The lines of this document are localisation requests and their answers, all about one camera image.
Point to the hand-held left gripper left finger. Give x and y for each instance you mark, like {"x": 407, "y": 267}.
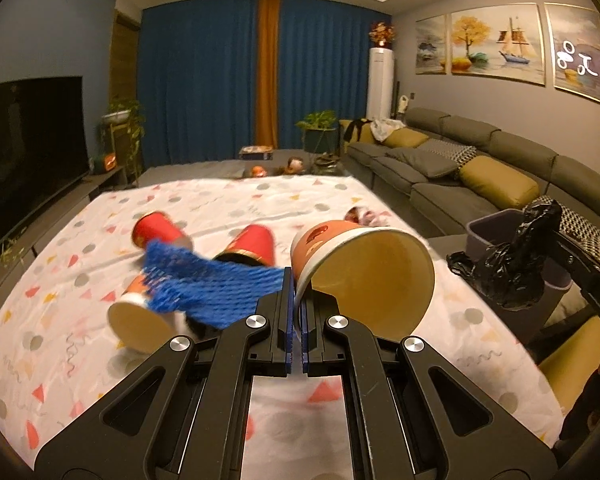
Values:
{"x": 291, "y": 335}

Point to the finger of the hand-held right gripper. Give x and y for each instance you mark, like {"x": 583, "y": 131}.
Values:
{"x": 595, "y": 285}

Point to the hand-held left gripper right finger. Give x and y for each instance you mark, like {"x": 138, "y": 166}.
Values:
{"x": 305, "y": 340}

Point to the black plastic bag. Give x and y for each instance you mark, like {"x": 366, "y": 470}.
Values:
{"x": 510, "y": 265}

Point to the blue foam net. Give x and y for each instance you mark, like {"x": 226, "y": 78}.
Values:
{"x": 215, "y": 285}

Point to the large orange noodle cup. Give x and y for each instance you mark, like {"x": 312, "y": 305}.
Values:
{"x": 375, "y": 270}

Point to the red paper cup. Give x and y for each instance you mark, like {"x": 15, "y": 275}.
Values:
{"x": 247, "y": 245}
{"x": 160, "y": 230}

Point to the dark grey trash bin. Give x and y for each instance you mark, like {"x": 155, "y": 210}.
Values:
{"x": 485, "y": 232}

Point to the black white patterned cushion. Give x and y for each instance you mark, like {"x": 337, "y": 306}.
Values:
{"x": 455, "y": 152}
{"x": 582, "y": 220}

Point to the crumpled pink white wrapper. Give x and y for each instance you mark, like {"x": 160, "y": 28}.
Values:
{"x": 367, "y": 215}

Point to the grey sofa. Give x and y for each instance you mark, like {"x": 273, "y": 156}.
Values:
{"x": 520, "y": 145}

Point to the orange white paper cup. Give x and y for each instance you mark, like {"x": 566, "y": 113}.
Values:
{"x": 132, "y": 317}

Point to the small orange toy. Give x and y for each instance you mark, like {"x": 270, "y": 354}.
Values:
{"x": 258, "y": 171}

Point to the pink round figurine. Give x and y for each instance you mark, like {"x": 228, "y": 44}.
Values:
{"x": 295, "y": 166}

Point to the flat printed box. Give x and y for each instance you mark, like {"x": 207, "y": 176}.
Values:
{"x": 256, "y": 152}

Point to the grey coffee table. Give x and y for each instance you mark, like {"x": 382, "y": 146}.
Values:
{"x": 200, "y": 170}

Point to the potted plant in dark pot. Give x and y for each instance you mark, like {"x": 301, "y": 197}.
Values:
{"x": 320, "y": 127}

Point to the grey cushion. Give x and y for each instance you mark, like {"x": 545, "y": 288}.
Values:
{"x": 422, "y": 162}

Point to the small yellow cushion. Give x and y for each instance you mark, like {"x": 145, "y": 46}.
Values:
{"x": 405, "y": 138}

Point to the white cloth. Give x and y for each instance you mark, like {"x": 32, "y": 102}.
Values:
{"x": 386, "y": 129}

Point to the purple grey framed painting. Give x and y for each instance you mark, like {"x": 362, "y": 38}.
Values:
{"x": 577, "y": 52}

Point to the printed white tablecloth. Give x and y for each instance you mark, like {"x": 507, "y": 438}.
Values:
{"x": 55, "y": 310}

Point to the grey television cabinet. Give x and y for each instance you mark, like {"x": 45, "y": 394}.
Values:
{"x": 97, "y": 190}

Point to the small orange box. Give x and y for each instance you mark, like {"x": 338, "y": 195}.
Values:
{"x": 105, "y": 162}

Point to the orange curtain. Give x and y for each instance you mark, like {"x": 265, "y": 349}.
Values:
{"x": 268, "y": 75}

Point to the tree and sailboat painting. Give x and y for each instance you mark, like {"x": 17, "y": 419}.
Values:
{"x": 497, "y": 42}

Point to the white standing air conditioner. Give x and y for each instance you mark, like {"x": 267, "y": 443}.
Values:
{"x": 381, "y": 85}

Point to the blue curtain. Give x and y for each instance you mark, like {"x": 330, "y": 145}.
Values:
{"x": 325, "y": 70}
{"x": 200, "y": 85}

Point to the potted plant on stand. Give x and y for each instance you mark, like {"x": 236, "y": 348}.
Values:
{"x": 125, "y": 120}

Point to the small landscape painting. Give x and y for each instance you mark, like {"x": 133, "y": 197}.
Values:
{"x": 432, "y": 45}

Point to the golden flower ornament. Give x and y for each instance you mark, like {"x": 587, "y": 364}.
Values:
{"x": 382, "y": 35}

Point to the black television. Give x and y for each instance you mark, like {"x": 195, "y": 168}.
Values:
{"x": 25, "y": 160}

